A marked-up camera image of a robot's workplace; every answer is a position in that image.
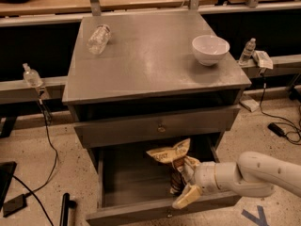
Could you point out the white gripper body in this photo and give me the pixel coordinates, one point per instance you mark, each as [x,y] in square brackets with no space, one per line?
[204,175]

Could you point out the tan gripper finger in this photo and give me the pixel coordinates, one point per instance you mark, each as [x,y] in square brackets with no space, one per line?
[190,165]
[190,194]

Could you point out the brown yellow chip bag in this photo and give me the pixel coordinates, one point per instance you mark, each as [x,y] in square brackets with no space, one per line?
[173,157]

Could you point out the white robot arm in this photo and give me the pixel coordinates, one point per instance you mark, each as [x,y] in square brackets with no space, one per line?
[253,175]

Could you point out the upper grey drawer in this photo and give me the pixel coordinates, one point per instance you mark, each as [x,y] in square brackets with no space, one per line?
[170,124]

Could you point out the open middle drawer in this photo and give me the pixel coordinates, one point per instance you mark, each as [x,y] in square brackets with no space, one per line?
[133,187]

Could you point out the grey drawer cabinet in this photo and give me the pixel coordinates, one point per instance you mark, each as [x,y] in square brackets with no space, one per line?
[148,67]

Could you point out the grey block on floor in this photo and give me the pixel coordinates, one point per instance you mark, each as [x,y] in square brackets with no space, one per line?
[249,103]

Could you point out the black power adapter right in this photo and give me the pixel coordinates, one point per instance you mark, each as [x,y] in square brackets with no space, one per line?
[275,129]

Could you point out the black power adapter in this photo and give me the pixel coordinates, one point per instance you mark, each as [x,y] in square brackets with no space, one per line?
[14,205]
[275,129]

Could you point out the white ceramic bowl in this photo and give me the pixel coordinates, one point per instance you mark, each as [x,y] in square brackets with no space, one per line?
[209,49]

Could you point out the clear plastic bottle on cabinet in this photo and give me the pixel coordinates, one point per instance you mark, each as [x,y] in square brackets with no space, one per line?
[98,40]

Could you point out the black power adapter left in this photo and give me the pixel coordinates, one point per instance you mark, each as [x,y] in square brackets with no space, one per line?
[14,205]

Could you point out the black post on floor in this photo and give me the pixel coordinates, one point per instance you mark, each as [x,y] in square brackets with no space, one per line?
[67,204]

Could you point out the white packet on right rail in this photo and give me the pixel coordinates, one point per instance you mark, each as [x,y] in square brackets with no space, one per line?
[263,60]

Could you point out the small water bottle right rail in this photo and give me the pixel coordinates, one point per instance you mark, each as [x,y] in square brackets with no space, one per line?
[247,52]

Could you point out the clear bottle on left rail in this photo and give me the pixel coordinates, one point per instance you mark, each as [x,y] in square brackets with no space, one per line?
[32,77]

